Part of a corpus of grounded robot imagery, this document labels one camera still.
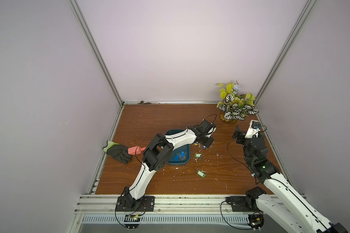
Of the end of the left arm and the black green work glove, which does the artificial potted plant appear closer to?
the end of the left arm

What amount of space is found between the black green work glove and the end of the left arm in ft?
1.54

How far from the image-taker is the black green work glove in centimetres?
91

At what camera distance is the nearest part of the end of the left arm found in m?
0.72
